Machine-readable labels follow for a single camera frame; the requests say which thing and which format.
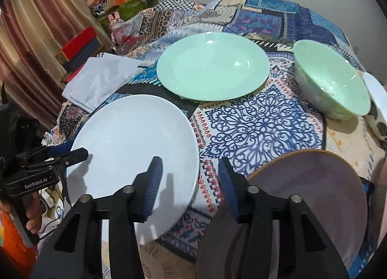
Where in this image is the white plate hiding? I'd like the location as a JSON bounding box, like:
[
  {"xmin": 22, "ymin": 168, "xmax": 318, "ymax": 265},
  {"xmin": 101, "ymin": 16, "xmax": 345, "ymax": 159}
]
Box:
[{"xmin": 67, "ymin": 95, "xmax": 199, "ymax": 245}]

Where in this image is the brown striped curtain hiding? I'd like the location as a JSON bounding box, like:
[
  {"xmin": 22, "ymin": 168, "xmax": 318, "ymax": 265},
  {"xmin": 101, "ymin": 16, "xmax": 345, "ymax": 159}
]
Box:
[{"xmin": 1, "ymin": 0, "xmax": 112, "ymax": 130}]

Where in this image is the orange garment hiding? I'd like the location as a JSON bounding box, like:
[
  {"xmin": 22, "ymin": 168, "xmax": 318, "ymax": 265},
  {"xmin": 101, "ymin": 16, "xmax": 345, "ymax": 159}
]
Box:
[{"xmin": 1, "ymin": 212, "xmax": 37, "ymax": 278}]

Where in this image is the person's left hand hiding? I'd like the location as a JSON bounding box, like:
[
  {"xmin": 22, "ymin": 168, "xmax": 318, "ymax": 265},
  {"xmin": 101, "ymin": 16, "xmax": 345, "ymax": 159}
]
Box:
[{"xmin": 0, "ymin": 191, "xmax": 42, "ymax": 233}]

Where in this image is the dark blue box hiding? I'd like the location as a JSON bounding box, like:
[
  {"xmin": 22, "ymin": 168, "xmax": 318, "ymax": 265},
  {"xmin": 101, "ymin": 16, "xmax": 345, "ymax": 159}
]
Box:
[{"xmin": 62, "ymin": 37, "xmax": 101, "ymax": 72}]

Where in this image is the white folded cloth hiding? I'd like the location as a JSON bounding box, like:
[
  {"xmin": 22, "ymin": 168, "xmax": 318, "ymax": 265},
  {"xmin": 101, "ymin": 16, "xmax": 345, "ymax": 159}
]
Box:
[{"xmin": 62, "ymin": 53, "xmax": 142, "ymax": 113}]

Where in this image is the patchwork patterned tablecloth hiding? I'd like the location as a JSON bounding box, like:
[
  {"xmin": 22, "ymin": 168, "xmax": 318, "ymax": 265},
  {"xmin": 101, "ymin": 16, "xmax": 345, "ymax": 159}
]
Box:
[{"xmin": 110, "ymin": 0, "xmax": 386, "ymax": 278}]

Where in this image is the mint green plate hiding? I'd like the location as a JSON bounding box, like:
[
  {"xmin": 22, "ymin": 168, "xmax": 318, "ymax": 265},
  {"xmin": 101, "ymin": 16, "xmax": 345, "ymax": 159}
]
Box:
[{"xmin": 157, "ymin": 32, "xmax": 270, "ymax": 102}]

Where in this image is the white bowl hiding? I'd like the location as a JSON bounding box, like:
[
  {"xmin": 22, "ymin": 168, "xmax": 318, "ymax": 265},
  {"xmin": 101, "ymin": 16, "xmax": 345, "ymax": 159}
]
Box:
[{"xmin": 361, "ymin": 71, "xmax": 387, "ymax": 149}]

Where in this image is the pink bunny toy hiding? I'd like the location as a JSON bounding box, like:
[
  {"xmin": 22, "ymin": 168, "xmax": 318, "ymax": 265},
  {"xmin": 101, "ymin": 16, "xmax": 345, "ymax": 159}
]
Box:
[{"xmin": 108, "ymin": 11, "xmax": 124, "ymax": 44}]

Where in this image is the green cardboard box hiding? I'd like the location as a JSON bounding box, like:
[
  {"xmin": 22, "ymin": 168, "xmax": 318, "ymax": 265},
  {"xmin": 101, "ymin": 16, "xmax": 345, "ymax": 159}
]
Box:
[{"xmin": 97, "ymin": 0, "xmax": 149, "ymax": 24}]

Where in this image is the mint green bowl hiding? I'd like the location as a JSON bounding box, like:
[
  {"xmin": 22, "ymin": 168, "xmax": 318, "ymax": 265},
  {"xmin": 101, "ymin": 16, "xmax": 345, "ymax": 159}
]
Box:
[{"xmin": 293, "ymin": 39, "xmax": 371, "ymax": 121}]

